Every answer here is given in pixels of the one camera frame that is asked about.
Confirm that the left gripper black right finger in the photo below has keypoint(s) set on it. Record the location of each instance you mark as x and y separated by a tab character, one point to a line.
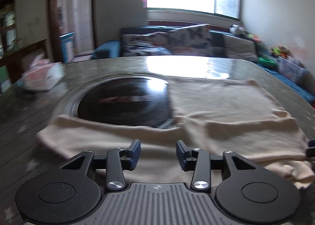
247	193

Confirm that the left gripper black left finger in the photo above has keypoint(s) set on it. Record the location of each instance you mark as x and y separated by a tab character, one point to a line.
73	190

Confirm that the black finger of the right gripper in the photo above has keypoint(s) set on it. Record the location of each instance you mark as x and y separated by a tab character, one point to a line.
310	152

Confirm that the beige knit garment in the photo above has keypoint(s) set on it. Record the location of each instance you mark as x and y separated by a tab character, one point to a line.
214	115

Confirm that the clear plastic toy bin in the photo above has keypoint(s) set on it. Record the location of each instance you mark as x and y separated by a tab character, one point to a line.
291	71

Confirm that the green plastic bowl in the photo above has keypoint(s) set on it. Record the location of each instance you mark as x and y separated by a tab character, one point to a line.
267	63

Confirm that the colourful plush toys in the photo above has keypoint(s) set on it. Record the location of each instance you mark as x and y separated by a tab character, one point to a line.
280	51

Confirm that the black round induction cooktop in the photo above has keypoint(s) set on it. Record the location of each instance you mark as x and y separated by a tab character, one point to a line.
124	100

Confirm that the pink white tissue box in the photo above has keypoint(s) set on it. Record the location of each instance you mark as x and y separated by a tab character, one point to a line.
42	74

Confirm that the grey plain cushion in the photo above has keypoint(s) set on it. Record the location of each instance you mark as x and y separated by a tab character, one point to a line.
237	48

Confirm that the black white plush toy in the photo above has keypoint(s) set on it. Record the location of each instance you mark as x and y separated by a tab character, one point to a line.
238	30

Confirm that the dark wooden cabinet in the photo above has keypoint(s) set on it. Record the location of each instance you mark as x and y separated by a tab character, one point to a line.
15	56

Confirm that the dark blue sofa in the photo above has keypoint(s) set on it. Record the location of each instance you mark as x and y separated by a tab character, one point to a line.
112	49

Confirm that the blue white storage box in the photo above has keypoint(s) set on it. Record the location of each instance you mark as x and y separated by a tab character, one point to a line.
67	42

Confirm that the right butterfly print cushion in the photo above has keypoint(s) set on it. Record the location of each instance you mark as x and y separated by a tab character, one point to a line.
193	40

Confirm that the butterfly print cushion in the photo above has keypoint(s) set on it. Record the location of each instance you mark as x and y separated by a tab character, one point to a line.
151	44
193	40

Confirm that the left butterfly print cushion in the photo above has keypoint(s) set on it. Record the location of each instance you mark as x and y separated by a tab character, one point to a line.
151	44

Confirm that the dark wooden door frame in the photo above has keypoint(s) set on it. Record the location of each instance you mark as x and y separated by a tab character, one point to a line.
52	16

